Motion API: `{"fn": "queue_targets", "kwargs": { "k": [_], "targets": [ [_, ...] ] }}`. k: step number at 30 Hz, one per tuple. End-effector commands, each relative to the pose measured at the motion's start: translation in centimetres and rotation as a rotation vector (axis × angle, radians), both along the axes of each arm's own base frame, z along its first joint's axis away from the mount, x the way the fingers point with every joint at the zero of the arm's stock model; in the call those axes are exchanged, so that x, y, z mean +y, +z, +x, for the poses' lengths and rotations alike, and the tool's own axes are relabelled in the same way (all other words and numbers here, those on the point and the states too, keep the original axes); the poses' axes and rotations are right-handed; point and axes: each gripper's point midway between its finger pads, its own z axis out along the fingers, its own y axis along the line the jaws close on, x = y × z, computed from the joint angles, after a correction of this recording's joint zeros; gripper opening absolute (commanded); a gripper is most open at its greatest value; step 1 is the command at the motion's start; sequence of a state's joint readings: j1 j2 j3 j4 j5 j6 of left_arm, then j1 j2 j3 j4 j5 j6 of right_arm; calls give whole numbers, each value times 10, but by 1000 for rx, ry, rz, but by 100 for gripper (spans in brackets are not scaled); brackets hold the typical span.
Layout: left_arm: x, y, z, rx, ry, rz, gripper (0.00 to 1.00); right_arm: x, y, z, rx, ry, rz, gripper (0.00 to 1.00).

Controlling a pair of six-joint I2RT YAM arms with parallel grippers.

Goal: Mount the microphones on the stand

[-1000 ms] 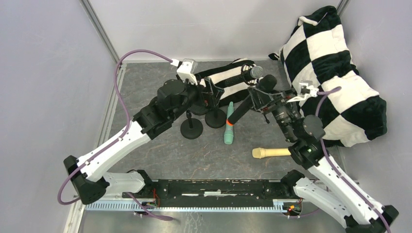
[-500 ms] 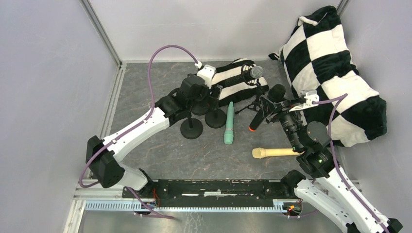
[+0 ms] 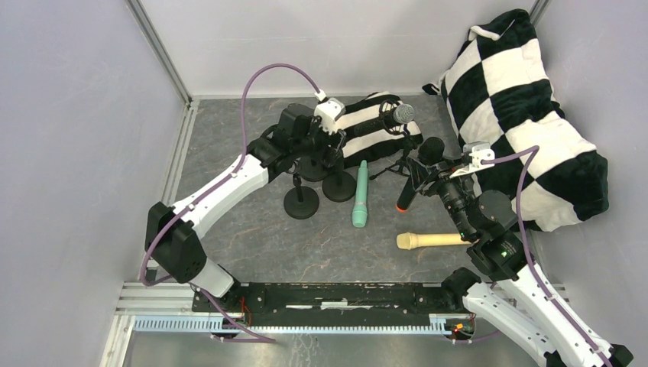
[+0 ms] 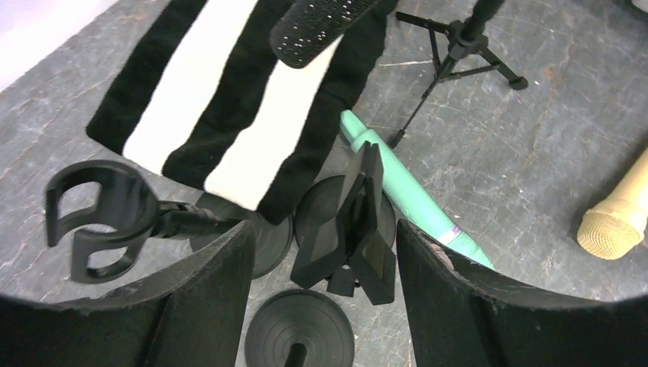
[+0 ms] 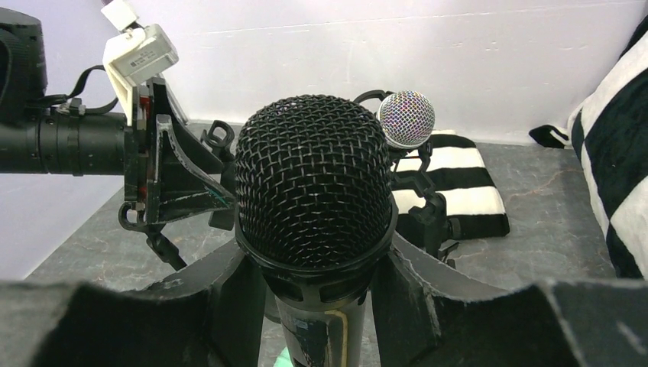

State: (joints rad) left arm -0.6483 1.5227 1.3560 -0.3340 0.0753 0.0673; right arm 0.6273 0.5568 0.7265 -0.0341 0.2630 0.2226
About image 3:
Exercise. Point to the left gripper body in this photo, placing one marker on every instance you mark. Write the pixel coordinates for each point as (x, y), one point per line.
(328, 147)

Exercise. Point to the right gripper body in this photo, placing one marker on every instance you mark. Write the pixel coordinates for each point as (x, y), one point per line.
(422, 176)

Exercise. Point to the black microphone orange end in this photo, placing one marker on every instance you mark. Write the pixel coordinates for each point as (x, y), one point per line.
(430, 153)

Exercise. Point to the black glitter microphone silver head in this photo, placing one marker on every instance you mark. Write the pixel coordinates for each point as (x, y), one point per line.
(386, 120)

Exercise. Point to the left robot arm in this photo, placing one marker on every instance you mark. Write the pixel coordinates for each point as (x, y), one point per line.
(174, 233)

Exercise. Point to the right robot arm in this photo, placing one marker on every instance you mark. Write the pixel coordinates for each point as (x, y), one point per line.
(547, 328)

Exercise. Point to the back round base mic stand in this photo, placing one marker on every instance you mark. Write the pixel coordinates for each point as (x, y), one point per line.
(311, 170)

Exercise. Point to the round base mic stand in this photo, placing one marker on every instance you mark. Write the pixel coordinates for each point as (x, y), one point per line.
(339, 186)
(311, 170)
(300, 202)

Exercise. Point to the middle round base mic stand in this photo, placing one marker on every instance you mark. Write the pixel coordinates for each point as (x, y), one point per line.
(339, 186)

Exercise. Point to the front round base mic stand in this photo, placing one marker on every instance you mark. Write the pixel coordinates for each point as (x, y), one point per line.
(300, 202)

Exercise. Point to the cream beige microphone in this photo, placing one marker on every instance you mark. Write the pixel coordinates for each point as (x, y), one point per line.
(410, 241)

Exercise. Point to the teal green microphone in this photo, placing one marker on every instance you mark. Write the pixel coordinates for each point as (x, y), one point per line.
(360, 208)

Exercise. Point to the black white checkered pillow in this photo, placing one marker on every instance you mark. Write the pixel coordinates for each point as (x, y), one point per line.
(497, 91)

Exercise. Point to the tripod shock mount mic stand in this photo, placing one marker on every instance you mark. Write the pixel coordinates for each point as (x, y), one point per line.
(406, 140)

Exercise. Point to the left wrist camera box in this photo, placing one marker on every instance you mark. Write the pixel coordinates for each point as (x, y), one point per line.
(330, 110)

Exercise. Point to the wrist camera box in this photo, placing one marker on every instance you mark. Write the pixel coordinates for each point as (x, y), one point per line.
(330, 110)
(473, 159)

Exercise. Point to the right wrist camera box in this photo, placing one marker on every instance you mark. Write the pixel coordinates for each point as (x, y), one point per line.
(473, 159)

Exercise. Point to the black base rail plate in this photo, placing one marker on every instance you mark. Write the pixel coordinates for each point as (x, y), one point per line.
(334, 304)

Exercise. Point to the aluminium corner frame post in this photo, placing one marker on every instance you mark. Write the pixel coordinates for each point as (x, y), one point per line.
(153, 38)

